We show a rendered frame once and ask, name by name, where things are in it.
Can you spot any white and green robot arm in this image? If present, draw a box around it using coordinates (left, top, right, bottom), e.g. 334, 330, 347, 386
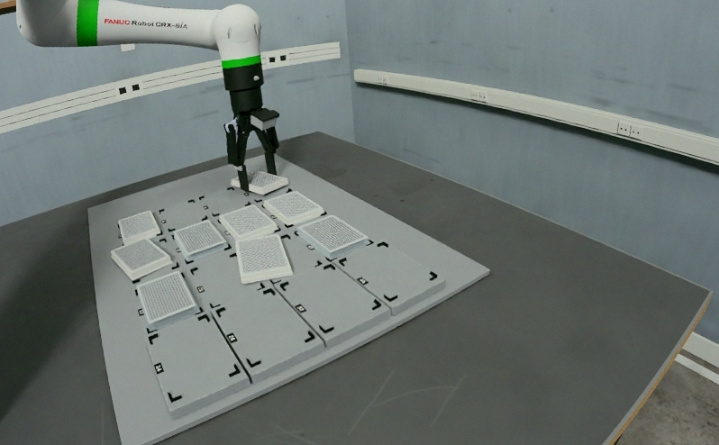
16, 0, 264, 91

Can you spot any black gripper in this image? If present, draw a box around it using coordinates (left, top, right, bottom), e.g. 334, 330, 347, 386
223, 86, 279, 191

